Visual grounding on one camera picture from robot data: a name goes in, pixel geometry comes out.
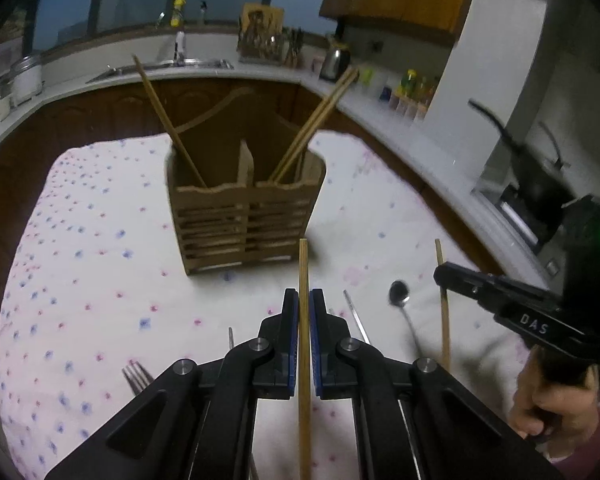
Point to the large metal fork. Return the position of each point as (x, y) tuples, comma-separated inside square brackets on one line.
[(137, 377)]

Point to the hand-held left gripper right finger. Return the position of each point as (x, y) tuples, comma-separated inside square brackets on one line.
[(314, 345)]

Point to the wooden chopstick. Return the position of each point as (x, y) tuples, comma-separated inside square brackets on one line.
[(325, 112), (446, 330), (165, 115), (304, 270), (310, 122)]

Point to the floral white tablecloth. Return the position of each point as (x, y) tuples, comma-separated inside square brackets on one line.
[(105, 260)]

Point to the blue cup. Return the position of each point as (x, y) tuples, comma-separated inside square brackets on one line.
[(385, 94)]

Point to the steel lidded pot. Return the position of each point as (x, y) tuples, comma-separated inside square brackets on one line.
[(27, 80)]

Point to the green cup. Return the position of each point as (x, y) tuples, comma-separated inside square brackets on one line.
[(365, 77)]

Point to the long metal spoon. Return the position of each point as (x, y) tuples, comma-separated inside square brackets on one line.
[(399, 292)]

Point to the gas stove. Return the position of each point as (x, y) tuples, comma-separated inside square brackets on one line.
[(520, 225)]

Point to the black wok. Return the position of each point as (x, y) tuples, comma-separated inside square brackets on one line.
[(530, 170)]

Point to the knife block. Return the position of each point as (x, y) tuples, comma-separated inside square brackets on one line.
[(294, 50)]

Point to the yellow bottle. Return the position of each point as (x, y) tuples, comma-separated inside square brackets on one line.
[(177, 10)]

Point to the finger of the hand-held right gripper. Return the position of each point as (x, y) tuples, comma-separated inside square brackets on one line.
[(480, 285)]

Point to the steel kitchen sink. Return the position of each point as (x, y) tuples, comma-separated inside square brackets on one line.
[(180, 66)]

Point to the white faucet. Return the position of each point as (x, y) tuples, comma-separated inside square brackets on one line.
[(180, 47)]

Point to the spice jar rack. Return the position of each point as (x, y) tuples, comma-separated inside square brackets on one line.
[(415, 95)]

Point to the wooden base cabinets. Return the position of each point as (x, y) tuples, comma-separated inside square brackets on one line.
[(105, 110)]

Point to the steel electric kettle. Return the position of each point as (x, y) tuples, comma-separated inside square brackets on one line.
[(335, 62)]

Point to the person's right hand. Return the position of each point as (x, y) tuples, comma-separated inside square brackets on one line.
[(550, 405)]

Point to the wooden utensil holder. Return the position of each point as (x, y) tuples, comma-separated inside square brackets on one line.
[(240, 230)]

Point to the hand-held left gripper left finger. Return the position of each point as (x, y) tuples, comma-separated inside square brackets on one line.
[(294, 345)]

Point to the printed wooden board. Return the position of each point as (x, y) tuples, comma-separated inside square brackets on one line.
[(260, 30)]

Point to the dark pump bottle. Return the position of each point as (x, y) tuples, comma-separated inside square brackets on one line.
[(203, 14)]

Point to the person's right forearm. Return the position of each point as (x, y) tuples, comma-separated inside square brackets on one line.
[(580, 440)]

